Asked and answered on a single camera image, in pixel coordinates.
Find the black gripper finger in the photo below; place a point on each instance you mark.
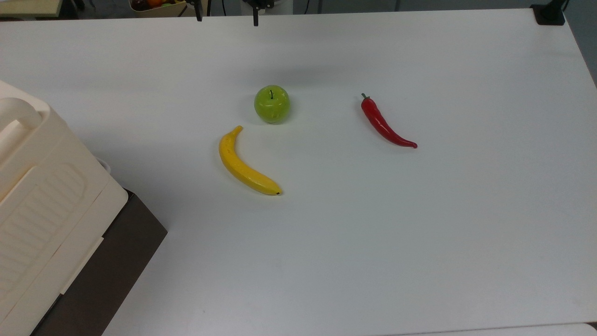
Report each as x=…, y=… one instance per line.
x=256, y=18
x=198, y=11

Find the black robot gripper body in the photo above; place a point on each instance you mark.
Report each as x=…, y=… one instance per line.
x=263, y=3

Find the cream plastic cabinet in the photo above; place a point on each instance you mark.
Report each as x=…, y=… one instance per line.
x=42, y=196

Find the beige box with fruit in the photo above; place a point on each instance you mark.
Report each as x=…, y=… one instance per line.
x=158, y=10

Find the green toy apple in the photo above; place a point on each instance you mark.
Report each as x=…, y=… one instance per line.
x=272, y=104

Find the yellow toy banana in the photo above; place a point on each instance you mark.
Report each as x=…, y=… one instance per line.
x=240, y=165

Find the red toy chili pepper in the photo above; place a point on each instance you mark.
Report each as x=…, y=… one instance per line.
x=380, y=123

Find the beige side table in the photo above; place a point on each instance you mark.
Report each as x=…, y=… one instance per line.
x=28, y=7

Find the dark brown base box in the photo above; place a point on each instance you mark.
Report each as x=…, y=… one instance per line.
x=112, y=261

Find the black table clamp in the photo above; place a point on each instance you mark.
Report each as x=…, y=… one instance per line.
x=549, y=15

